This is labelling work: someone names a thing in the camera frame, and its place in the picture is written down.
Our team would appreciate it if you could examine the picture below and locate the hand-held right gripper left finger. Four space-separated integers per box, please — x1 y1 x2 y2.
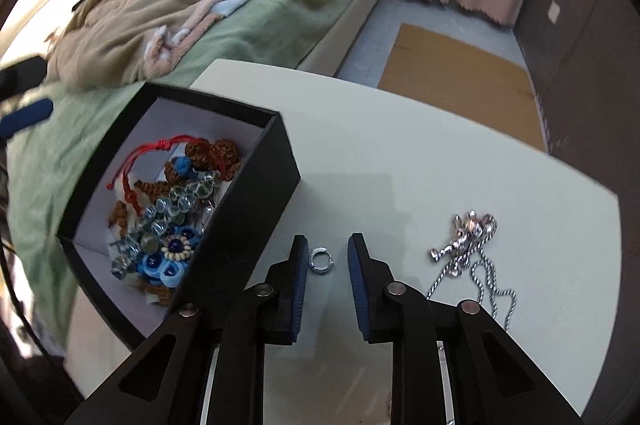
65 234 310 425

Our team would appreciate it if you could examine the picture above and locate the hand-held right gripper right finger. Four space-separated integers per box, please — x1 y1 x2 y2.
346 232 586 425

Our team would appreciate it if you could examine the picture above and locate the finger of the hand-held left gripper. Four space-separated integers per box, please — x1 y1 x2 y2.
0 55 48 102
0 99 55 140

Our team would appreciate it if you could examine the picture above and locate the small silver ring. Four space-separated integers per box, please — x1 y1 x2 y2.
308 247 335 275

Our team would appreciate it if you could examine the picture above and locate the black square gift box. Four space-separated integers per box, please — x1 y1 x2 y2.
55 81 302 351

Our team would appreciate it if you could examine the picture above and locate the silver chain necklace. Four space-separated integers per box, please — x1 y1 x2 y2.
427 210 518 333

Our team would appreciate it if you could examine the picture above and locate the blue beaded flower ornament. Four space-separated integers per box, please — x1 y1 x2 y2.
137 225 203 288

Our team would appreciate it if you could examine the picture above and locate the red string bracelet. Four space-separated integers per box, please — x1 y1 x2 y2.
106 134 193 206

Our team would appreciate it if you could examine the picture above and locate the clear glass bead bracelet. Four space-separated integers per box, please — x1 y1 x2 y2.
109 169 221 281

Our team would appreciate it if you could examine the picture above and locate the brown carved bead bracelet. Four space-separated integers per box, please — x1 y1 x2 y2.
111 139 246 236

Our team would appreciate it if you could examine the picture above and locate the cardboard floor sheet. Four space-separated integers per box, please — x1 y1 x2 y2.
377 23 550 152

